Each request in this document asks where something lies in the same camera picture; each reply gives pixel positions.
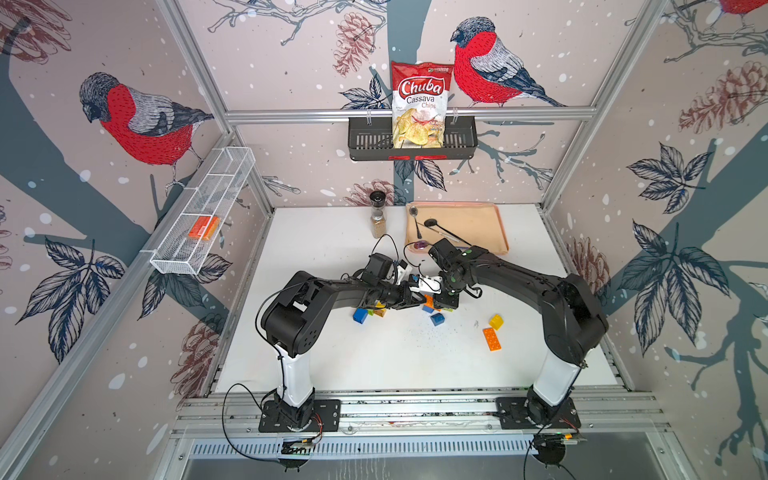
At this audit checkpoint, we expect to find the small grey spoon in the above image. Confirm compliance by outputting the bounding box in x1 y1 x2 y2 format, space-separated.
409 206 423 240

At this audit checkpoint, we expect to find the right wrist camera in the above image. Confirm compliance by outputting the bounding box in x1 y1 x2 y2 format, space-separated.
408 275 442 294

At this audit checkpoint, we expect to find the orange block in wire basket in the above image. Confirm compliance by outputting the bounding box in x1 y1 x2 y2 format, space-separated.
187 216 221 241

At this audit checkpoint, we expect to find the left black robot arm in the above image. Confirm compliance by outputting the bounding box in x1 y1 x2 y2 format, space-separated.
260 270 426 431

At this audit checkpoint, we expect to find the beige tray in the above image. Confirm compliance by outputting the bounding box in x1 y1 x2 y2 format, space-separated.
405 202 509 255

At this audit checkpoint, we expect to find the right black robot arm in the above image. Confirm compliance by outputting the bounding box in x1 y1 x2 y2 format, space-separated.
429 239 608 427

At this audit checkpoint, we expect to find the white wire wall basket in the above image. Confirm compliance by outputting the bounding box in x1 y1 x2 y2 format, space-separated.
150 146 255 275

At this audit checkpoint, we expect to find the Chuba cassava chips bag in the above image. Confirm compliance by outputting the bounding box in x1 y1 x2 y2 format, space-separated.
391 62 453 149

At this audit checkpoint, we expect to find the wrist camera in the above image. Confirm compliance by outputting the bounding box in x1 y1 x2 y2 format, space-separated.
408 275 442 294
360 253 412 286

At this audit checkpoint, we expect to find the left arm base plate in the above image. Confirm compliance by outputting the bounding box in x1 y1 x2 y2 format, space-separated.
258 398 341 433

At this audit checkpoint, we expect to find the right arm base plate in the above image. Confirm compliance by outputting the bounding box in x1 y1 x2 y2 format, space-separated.
494 397 581 430

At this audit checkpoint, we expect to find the black spoon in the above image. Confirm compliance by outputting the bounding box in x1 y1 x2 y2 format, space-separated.
424 218 470 246

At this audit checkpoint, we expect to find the black wall basket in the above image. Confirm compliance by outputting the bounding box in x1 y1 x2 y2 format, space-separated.
348 115 478 161

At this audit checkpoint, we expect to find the glass spice shaker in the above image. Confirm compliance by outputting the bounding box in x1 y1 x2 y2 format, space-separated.
369 190 387 239

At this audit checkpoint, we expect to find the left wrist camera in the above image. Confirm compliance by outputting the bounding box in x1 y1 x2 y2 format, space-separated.
360 253 412 286

